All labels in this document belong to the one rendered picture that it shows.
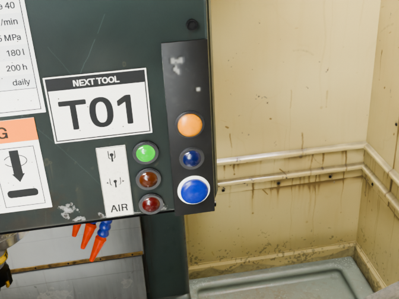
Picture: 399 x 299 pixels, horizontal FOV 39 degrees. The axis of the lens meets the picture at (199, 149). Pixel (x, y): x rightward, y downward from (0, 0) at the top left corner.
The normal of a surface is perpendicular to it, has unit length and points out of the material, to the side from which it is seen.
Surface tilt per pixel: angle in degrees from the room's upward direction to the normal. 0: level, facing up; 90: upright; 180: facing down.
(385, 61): 90
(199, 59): 90
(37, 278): 92
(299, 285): 0
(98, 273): 89
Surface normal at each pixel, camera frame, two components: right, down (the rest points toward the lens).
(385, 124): -0.99, 0.11
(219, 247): 0.16, 0.46
